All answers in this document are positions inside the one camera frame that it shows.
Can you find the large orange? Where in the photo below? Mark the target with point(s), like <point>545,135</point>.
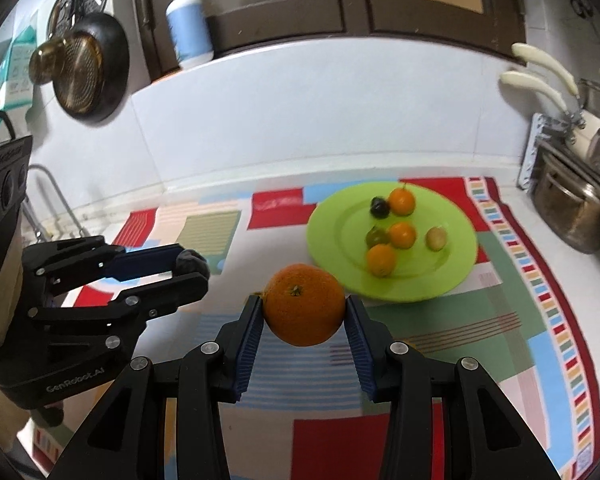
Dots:
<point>402,201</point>
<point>303,305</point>

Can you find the dark wooden window frame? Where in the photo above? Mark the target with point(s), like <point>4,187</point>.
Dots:
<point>490,26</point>

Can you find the black hanging scissors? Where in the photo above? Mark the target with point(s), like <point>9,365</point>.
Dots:
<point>584,10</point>

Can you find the white metal dish rack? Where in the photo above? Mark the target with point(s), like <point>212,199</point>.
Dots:
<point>547,137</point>

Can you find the blue soap dispenser bottle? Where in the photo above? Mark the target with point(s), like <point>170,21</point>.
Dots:
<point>189,33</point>

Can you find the black frying pan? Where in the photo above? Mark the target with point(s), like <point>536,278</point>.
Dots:
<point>92,83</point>

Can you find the stainless steel stockpot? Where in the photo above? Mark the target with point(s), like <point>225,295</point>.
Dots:
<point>571,213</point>

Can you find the brown kiwi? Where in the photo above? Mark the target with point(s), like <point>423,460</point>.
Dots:
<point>436,238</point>

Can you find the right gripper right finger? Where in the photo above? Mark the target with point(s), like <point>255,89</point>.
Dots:
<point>390,372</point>

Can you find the teal cardboard box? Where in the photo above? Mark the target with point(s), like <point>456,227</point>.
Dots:
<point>16,89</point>

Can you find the small orange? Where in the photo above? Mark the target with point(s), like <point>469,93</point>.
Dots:
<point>381,260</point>
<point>403,235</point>

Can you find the round metal grill rack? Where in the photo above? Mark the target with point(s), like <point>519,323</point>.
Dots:
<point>66,13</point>

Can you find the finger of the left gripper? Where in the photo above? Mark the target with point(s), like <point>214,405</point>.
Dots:
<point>141,303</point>
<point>140,262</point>

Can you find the cream handled pan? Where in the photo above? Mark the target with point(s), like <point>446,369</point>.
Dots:
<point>583,125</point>

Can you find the small brass saucepan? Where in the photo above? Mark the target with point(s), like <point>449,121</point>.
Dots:
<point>47,61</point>

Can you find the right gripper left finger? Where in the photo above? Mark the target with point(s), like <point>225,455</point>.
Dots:
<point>217,371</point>

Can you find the green plate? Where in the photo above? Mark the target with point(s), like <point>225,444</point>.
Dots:
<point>336,240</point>

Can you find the green tangerine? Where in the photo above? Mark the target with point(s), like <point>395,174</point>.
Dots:
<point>376,236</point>

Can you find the cream saucepan with lid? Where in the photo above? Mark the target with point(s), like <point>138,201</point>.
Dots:
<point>585,91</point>

